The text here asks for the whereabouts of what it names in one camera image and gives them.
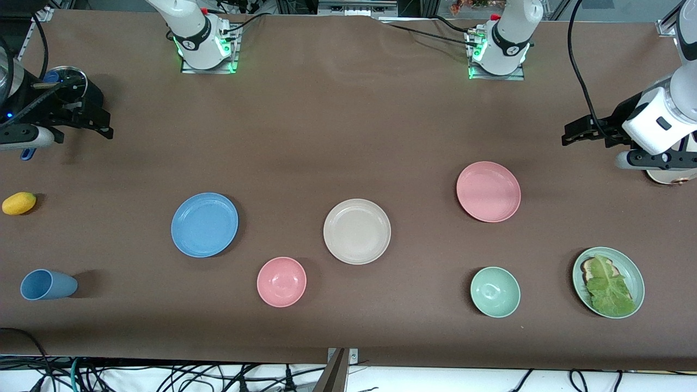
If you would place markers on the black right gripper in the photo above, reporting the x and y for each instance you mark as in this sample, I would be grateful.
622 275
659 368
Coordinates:
87 100

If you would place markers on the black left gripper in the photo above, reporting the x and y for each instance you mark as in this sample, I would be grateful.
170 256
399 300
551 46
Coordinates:
614 122

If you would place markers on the pink plate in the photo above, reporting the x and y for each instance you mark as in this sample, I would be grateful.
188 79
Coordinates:
488 191

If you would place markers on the blue plate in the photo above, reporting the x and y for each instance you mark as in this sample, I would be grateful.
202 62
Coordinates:
204 225

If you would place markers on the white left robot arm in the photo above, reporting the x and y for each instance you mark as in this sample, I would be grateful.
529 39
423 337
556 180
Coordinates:
512 32

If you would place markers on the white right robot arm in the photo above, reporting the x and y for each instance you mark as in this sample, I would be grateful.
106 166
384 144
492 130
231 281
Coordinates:
190 27

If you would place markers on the blue plastic piece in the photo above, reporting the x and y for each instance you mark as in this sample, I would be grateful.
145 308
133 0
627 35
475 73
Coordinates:
50 76
27 155

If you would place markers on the cream round vessel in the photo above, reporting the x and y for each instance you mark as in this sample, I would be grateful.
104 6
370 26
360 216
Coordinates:
670 177

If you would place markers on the yellow lemon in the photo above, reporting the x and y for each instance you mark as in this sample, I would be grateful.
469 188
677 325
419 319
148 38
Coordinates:
19 203

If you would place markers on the toasted bread slice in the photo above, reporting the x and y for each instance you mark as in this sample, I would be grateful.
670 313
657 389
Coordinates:
587 268

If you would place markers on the green plate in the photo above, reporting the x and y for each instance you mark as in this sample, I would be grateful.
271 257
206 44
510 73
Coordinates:
630 272

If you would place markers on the green lettuce leaf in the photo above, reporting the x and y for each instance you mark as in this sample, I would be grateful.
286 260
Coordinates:
610 294

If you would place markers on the blue plastic cup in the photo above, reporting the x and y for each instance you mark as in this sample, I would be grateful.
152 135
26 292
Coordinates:
49 285

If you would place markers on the orange flower decoration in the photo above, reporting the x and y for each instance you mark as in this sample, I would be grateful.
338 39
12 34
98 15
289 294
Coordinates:
463 5

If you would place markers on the green bowl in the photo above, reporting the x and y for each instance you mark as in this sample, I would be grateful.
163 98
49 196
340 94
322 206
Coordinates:
495 292

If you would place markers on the brown table cover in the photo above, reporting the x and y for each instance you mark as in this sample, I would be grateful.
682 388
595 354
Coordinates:
348 136

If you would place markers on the beige plate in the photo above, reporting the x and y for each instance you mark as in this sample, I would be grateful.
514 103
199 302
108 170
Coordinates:
356 231

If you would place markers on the pink bowl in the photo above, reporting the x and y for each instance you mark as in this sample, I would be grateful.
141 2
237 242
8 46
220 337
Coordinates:
281 282

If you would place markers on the aluminium profile bar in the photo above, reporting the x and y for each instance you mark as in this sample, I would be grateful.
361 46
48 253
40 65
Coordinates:
333 378

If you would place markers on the white edge rail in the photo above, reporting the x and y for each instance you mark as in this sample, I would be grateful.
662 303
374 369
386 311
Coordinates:
27 46

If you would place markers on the white corner bracket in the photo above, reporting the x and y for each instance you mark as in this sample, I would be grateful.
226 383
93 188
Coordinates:
667 28

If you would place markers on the small metal bracket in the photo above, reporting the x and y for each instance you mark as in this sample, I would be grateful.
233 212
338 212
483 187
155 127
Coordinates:
354 356

